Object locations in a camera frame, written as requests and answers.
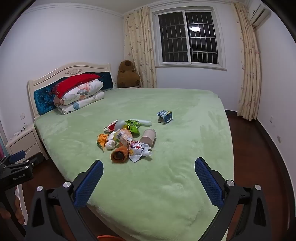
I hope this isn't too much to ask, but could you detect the white printed spout pouch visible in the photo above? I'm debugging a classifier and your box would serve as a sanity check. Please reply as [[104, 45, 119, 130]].
[[128, 139, 153, 162]]

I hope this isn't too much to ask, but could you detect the cream floral curtain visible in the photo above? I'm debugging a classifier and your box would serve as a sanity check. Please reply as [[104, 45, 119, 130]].
[[232, 2, 262, 121], [124, 6, 158, 88]]

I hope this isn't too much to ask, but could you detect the brown paper cup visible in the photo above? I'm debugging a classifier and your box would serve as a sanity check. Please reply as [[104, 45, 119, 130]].
[[110, 146, 129, 164]]

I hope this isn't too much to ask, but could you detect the orange yellow wrapper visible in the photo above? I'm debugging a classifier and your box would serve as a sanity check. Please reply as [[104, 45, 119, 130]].
[[96, 133, 109, 151]]

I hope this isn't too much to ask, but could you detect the brown plush toy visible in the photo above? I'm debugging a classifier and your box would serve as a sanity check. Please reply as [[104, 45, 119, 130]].
[[117, 60, 141, 88]]

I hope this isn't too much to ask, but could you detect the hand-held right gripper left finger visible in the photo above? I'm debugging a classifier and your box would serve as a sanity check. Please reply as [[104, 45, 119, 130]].
[[25, 159, 104, 241]]

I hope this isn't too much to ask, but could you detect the white charger cable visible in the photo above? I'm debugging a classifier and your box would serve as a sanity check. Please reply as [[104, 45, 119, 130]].
[[13, 124, 28, 136]]

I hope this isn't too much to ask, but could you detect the cream wooden bed frame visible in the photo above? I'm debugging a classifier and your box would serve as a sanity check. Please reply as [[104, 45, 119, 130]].
[[27, 62, 116, 117]]

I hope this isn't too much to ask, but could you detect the barred sliding window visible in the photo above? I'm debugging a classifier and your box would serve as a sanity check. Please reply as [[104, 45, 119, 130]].
[[151, 7, 226, 67]]

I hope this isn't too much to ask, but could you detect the white plastic bottle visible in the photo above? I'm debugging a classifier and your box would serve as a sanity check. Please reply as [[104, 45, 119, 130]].
[[130, 119, 152, 127]]

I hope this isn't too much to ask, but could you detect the person's left hand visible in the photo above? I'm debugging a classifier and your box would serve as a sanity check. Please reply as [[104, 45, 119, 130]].
[[0, 190, 26, 226]]

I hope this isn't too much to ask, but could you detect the red and white wrapper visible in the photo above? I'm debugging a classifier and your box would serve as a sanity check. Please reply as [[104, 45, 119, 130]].
[[104, 120, 119, 132]]

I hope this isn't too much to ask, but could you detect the floral folded quilt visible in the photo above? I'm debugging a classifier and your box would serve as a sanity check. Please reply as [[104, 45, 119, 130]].
[[54, 91, 105, 114], [60, 79, 104, 105]]

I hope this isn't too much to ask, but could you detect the beige paper cup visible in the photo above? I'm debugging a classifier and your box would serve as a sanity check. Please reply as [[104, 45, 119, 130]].
[[139, 129, 156, 147]]

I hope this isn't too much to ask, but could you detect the green snack wrapper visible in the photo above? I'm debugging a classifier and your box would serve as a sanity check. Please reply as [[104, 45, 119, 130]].
[[125, 120, 141, 135]]

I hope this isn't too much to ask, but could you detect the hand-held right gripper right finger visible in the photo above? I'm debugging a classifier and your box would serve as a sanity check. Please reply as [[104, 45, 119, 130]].
[[194, 157, 272, 241]]

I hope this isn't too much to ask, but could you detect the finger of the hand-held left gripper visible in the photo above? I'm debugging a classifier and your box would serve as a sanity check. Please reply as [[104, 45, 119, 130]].
[[14, 153, 45, 168], [0, 150, 26, 165]]

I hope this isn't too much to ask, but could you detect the cream nightstand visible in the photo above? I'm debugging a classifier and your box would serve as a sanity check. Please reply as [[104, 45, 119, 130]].
[[6, 123, 49, 163]]

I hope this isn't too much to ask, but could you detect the green fleece blanket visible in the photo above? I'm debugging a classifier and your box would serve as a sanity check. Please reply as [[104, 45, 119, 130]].
[[34, 88, 234, 241]]

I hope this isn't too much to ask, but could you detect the white tissue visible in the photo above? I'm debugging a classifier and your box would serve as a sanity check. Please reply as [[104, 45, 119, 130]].
[[105, 132, 116, 150]]

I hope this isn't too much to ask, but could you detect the red pillow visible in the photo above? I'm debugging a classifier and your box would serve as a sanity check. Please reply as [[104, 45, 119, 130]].
[[55, 74, 101, 99]]

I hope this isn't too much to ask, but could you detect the white air conditioner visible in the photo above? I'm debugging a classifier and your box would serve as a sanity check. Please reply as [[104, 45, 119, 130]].
[[245, 0, 272, 26]]

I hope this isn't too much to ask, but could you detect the blue carton box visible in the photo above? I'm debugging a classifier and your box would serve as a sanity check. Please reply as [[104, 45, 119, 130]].
[[157, 110, 173, 124]]

